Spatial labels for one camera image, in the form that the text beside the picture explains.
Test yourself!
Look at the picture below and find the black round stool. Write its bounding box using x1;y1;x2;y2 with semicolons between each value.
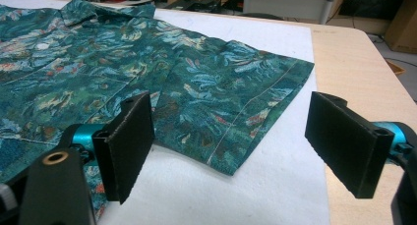
239;12;285;22

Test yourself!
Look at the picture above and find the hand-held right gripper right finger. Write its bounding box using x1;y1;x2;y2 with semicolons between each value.
304;91;395;199

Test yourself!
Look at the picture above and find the teal floral shirt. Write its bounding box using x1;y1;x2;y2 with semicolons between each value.
0;0;315;221

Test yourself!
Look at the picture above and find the large cardboard box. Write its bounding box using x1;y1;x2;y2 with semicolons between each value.
384;0;417;55

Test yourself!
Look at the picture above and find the white foam mat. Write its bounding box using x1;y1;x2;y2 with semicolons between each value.
0;0;330;225

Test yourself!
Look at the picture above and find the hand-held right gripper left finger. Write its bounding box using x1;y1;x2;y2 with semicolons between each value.
91;91;155;205

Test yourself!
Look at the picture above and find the orange wicker basket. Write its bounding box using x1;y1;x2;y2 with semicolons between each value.
385;59;407;77

